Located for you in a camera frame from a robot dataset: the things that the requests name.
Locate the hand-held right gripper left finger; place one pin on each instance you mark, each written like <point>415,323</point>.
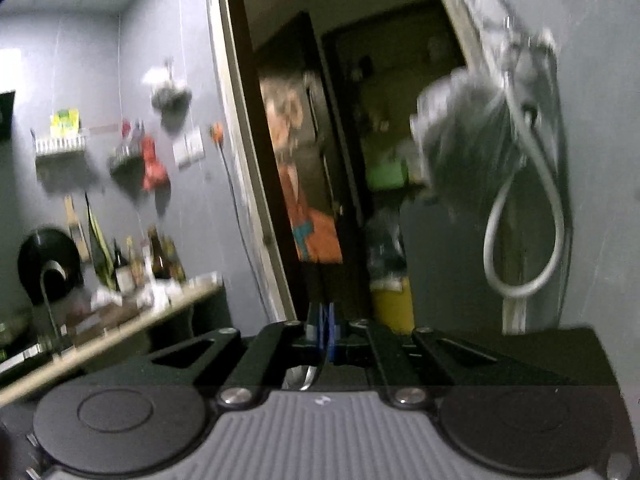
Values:
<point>317,332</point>

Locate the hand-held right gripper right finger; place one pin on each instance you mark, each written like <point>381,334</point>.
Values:
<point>337,335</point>

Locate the metal spoon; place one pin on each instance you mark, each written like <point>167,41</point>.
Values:
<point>300,380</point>

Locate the yellow bin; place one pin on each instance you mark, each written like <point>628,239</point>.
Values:
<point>392,305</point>

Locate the orange printed poster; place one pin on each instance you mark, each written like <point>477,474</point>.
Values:
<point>310,240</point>

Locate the dark plastic bag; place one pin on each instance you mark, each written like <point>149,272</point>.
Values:
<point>385,250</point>

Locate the white tube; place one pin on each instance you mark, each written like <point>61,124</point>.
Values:
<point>205,278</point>

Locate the black table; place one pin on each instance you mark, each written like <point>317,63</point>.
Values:
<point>450,270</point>

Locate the green box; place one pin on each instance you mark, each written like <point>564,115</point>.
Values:
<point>385,175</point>

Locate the row of condiment bottles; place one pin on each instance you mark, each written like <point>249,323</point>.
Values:
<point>150,260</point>

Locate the green cloth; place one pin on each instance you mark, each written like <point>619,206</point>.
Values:
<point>100,250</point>

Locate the clear plastic bag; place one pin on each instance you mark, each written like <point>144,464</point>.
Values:
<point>465,135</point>

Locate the storage shelf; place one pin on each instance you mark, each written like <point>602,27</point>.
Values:
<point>400,85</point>

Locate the wooden grater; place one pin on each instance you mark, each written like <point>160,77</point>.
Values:
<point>75,230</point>

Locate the metal faucet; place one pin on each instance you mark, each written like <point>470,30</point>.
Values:
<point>48,310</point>

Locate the red packets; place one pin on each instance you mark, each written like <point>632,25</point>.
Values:
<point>132,132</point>

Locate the hanging grey bag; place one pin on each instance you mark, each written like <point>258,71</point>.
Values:
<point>172,100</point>

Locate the black wok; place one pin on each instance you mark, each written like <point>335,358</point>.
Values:
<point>35,260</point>

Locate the yellow green packet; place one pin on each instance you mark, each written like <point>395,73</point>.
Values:
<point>65,122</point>

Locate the white door frame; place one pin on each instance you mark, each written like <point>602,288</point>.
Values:
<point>257,210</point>

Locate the orange wall hook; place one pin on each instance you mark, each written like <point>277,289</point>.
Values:
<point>216,132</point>

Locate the white wall switch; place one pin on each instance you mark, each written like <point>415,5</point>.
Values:
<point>189,147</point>

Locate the grey wall rack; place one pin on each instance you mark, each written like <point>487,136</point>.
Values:
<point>125,162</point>

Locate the white wall rack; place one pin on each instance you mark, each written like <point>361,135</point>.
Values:
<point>55,146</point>

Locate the metal wall tap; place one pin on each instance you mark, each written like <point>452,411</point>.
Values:
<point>530,60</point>

